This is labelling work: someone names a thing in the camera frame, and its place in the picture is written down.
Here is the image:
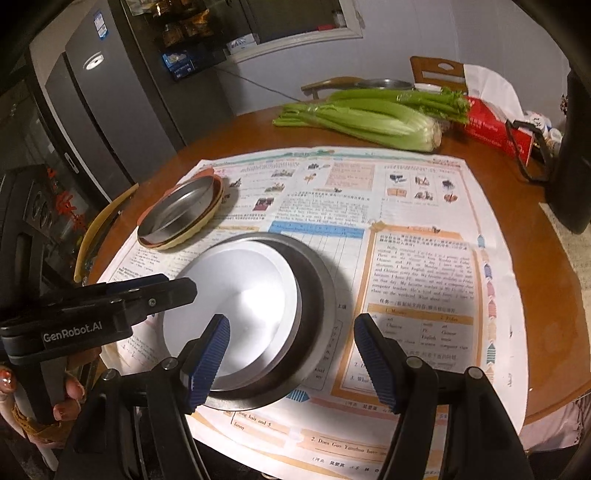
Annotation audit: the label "small steel plate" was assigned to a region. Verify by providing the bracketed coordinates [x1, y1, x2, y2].
[137, 176, 218, 244]

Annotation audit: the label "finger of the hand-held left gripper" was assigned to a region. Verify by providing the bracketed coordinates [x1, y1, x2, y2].
[46, 273, 170, 302]
[111, 277, 199, 326]

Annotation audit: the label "white flat box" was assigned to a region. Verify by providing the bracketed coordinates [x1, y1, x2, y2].
[226, 33, 259, 51]

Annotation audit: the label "wooden chair with cutout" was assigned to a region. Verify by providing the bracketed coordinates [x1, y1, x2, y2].
[410, 56, 467, 90]

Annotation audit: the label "orange plastic plate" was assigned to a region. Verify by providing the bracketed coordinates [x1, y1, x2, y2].
[139, 168, 225, 247]

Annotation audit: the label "white framed window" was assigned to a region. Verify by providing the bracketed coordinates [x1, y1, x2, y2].
[222, 0, 365, 58]

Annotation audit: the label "white crumpled bags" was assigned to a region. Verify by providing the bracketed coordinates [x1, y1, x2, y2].
[522, 111, 564, 153]

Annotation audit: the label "red tissue box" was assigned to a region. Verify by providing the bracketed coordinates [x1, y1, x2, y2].
[462, 64, 534, 167]

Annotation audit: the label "celery bunch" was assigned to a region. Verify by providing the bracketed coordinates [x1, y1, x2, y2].
[272, 102, 443, 153]
[328, 88, 472, 125]

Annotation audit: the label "steel basin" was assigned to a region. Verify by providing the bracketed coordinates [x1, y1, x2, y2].
[358, 78, 414, 90]

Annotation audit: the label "yellow plastic plate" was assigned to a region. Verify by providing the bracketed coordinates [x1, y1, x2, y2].
[139, 178, 227, 251]

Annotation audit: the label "person's left hand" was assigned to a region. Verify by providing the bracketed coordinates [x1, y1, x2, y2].
[51, 346, 102, 423]

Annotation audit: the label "blue box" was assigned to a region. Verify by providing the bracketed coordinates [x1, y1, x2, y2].
[161, 50, 195, 79]

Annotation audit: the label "wall cable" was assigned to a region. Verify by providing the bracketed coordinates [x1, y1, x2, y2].
[215, 67, 305, 100]

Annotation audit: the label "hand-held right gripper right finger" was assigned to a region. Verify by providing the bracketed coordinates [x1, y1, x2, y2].
[353, 313, 522, 480]

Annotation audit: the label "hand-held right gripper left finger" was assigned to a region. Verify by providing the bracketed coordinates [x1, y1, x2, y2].
[55, 313, 232, 480]

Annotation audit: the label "black storage rack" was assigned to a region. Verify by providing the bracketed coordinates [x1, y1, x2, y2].
[152, 0, 232, 81]

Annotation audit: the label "glass door with red decorations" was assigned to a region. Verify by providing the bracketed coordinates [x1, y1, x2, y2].
[0, 55, 112, 278]

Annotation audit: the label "grey refrigerator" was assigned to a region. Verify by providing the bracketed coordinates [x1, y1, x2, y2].
[30, 0, 236, 204]

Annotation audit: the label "large steel bowl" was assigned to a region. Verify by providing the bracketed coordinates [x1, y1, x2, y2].
[159, 233, 338, 411]

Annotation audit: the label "printed newspaper sheet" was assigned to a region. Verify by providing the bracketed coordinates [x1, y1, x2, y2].
[85, 147, 529, 476]

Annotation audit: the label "black carry strap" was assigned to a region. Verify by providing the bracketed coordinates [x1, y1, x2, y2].
[505, 119, 561, 182]

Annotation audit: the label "black thermos bottle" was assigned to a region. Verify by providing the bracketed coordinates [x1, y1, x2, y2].
[549, 69, 591, 235]

